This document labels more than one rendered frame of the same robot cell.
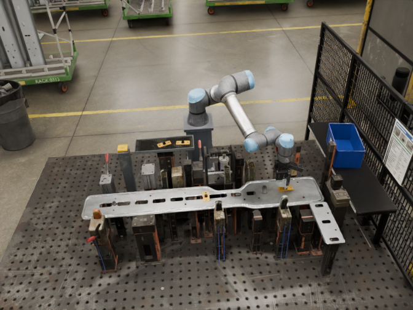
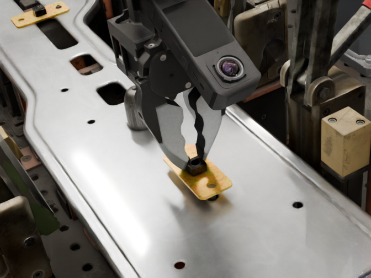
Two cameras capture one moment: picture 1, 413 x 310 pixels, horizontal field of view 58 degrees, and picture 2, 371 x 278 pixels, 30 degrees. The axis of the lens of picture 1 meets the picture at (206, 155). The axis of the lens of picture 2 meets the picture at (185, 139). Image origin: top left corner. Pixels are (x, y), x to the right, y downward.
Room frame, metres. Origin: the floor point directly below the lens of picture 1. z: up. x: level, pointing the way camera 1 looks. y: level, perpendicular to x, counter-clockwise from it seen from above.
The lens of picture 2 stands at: (1.38, -0.94, 1.46)
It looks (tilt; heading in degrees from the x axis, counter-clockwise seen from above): 38 degrees down; 68
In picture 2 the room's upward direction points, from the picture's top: 8 degrees counter-clockwise
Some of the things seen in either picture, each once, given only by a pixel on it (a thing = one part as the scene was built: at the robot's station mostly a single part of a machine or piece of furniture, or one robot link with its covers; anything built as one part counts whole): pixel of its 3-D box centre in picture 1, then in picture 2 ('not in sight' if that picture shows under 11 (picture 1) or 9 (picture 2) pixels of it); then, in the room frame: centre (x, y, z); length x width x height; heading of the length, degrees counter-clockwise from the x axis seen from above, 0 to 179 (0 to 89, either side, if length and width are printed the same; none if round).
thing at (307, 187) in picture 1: (202, 198); (32, 14); (1.56, 0.03, 1.00); 1.38 x 0.22 x 0.02; 93
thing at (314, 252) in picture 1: (318, 232); not in sight; (1.40, -0.61, 0.84); 0.11 x 0.06 x 0.29; 3
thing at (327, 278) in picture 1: (329, 258); not in sight; (1.22, -0.62, 0.84); 0.11 x 0.06 x 0.29; 3
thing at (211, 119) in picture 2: not in sight; (196, 111); (1.61, -0.43, 1.06); 0.06 x 0.03 x 0.09; 93
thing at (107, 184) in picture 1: (111, 200); not in sight; (1.71, 0.61, 0.88); 0.11 x 0.10 x 0.36; 3
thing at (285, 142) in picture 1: (285, 144); not in sight; (1.59, -0.42, 1.33); 0.09 x 0.08 x 0.11; 27
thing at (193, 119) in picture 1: (197, 115); not in sight; (2.24, 0.05, 1.15); 0.15 x 0.15 x 0.10
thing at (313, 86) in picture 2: not in sight; (321, 90); (1.73, -0.47, 1.06); 0.03 x 0.01 x 0.03; 3
